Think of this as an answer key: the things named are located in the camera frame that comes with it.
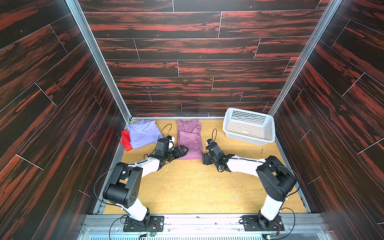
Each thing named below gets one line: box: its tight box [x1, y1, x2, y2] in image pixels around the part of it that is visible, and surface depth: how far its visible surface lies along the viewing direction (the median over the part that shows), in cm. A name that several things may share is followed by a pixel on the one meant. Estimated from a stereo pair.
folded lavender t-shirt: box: [127, 119, 164, 150], surface depth 106 cm
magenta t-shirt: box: [177, 118, 203, 160], surface depth 107 cm
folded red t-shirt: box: [120, 129, 133, 152], surface depth 103 cm
